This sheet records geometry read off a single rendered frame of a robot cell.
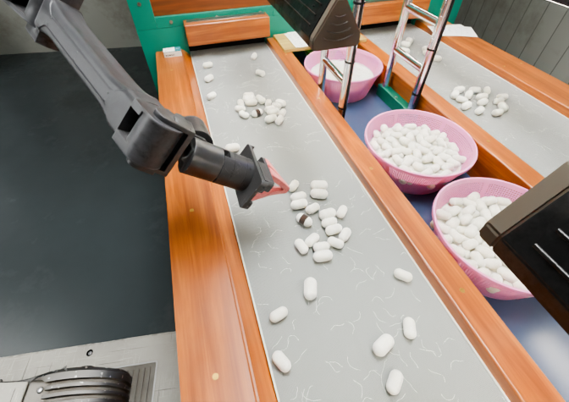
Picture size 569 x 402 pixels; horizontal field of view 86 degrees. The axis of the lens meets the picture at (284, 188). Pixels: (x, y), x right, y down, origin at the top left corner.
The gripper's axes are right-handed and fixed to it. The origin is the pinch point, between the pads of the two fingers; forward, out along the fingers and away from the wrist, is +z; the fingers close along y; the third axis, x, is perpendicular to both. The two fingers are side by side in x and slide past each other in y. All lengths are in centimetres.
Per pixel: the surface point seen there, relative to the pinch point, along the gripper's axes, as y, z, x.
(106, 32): 301, -22, 103
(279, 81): 54, 17, -3
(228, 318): -18.3, -7.8, 13.6
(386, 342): -28.3, 9.1, 0.5
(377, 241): -11.4, 16.9, -3.2
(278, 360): -25.9, -2.8, 10.6
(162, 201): 83, 18, 90
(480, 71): 40, 70, -47
